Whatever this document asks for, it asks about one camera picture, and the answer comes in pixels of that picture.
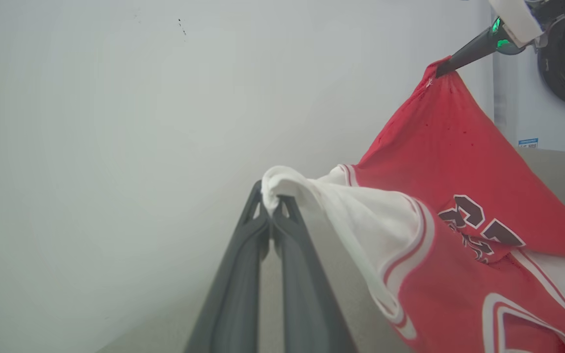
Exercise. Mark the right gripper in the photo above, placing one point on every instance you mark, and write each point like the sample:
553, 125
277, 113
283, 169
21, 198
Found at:
515, 19

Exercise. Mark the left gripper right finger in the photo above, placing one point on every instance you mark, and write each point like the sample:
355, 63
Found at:
307, 309

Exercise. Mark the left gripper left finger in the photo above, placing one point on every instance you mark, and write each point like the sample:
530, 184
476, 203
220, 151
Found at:
228, 309

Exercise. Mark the red and white basketball jersey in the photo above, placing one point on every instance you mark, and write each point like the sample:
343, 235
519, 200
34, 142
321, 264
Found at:
459, 147

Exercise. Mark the white washing machine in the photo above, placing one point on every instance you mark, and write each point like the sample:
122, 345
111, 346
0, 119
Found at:
523, 108

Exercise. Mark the small blue white sticker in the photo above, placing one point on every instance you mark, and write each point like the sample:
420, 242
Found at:
528, 143

